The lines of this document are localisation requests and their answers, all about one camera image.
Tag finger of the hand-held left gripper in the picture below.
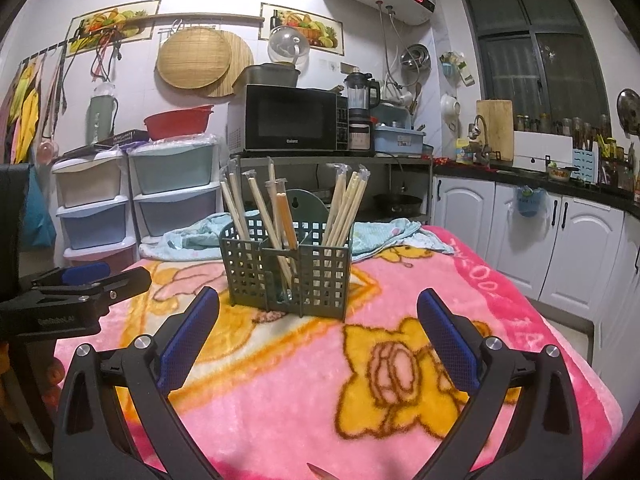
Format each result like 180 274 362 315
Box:
92 266 152 308
30 261 112 295

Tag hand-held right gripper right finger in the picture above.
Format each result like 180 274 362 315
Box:
416 287 586 480

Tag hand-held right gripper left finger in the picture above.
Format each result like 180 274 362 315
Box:
52 286 222 480

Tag dark green utensil basket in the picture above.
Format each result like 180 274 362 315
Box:
219 188 355 321

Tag group of bamboo chopsticks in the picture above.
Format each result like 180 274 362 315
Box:
220 156 370 306

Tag blue plastic bag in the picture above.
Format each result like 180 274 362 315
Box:
22 165 56 248

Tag beige and blue drawer unit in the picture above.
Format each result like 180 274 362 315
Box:
51 152 138 268

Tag pink bear printed blanket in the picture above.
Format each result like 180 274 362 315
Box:
52 225 623 480

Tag light blue towel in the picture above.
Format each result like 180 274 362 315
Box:
139 211 456 263

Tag black plastic tray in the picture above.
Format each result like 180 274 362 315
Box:
62 129 151 158

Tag black wok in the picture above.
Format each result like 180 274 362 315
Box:
372 192 426 216

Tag green water bottle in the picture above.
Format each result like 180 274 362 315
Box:
87 82 120 146

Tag blue hanging bin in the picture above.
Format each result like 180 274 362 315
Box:
515 186 546 218

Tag red plastic basin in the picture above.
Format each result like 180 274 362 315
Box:
143 105 215 141

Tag yellow hanging cloth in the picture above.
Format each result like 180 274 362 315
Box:
10 62 41 163

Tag black countertop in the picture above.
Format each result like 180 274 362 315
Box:
432 160 640 216

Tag white countertop box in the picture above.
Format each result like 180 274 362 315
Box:
512 131 575 171

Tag metal kitchen shelf rack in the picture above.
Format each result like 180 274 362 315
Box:
230 150 435 226

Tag metal faucet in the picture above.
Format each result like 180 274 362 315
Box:
467 115 501 166

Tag wooden cutting board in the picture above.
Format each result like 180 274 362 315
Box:
476 99 515 162

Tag blue knife holder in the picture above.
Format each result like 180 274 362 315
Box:
571 147 600 184

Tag black microwave oven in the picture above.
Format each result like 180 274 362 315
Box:
227 84 349 153

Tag round bamboo tray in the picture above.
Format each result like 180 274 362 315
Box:
156 27 232 87

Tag white hanging colander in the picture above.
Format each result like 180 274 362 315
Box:
440 94 462 133

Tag group of condiment bottles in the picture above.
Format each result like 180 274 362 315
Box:
597 140 640 196

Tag row of glass jars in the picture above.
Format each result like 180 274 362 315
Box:
514 114 613 136

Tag grey pot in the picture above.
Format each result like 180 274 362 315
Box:
245 62 302 88

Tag round wooden board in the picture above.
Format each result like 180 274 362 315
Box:
205 30 256 98

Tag black blender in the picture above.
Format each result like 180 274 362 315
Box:
343 71 382 153

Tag clear glass dome lid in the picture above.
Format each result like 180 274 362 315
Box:
267 25 311 68

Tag hanging metal bowls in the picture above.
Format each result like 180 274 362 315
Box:
400 44 432 71

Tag dark kitchen window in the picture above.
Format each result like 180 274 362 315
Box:
457 0 613 136

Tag hanging metal pan lid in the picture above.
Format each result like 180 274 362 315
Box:
616 87 640 136

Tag hanging red cords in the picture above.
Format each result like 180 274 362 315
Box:
90 35 123 83

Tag fruit picture wall tile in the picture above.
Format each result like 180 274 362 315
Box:
259 2 346 56
65 0 162 57

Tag wall-mounted utensil holder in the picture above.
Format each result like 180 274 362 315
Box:
440 50 476 86

